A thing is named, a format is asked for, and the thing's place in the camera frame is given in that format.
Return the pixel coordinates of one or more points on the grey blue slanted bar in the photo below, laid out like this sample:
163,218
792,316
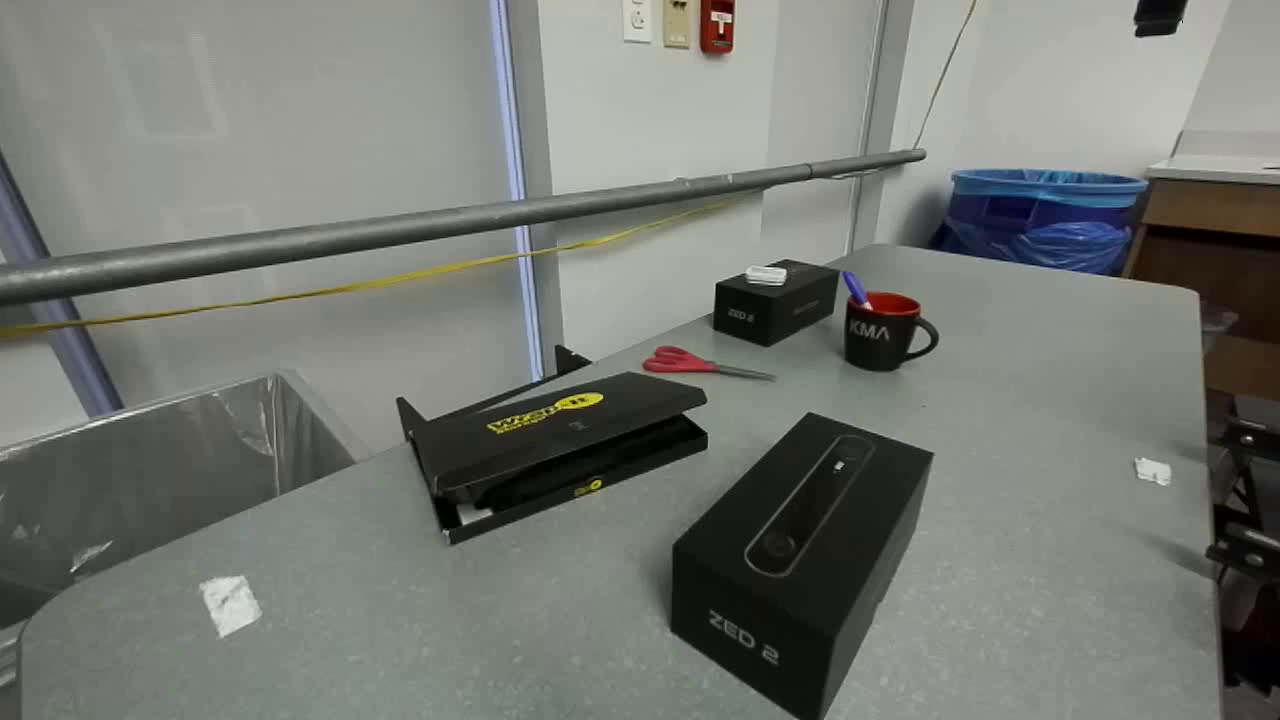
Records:
62,313

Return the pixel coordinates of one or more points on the red fire alarm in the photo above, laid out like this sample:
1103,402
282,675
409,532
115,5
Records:
717,26

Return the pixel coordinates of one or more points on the grey bin clear liner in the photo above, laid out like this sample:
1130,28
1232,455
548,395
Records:
163,480

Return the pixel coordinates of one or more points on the beige wall plate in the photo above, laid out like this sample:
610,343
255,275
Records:
676,23

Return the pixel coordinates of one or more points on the flat black box yellow logo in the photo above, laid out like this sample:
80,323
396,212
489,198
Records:
562,420

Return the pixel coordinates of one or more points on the white tissue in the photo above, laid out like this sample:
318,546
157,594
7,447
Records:
767,276

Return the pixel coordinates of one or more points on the white light switch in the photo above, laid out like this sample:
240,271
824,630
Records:
636,17

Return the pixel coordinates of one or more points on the black metal equipment frame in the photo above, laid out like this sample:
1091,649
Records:
1253,532

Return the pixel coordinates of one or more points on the grey metal rail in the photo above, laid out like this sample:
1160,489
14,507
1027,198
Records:
400,228

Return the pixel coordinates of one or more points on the blue lined trash bin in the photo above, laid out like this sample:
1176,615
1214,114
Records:
1041,221

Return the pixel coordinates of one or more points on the black wall mounted object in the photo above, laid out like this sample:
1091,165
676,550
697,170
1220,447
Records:
1158,17

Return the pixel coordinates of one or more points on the black ZED 2 box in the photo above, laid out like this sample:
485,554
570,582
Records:
801,561

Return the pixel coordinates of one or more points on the small white paper scrap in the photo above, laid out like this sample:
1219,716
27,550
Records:
231,606

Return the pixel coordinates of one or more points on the black tissue box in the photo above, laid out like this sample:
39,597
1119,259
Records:
772,313

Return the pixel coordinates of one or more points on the wooden desk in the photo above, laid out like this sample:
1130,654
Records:
1207,254

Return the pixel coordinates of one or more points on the small white tape piece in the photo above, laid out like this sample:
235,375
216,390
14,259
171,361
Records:
1152,471

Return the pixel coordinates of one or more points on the black mug red inside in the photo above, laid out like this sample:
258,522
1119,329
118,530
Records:
881,343

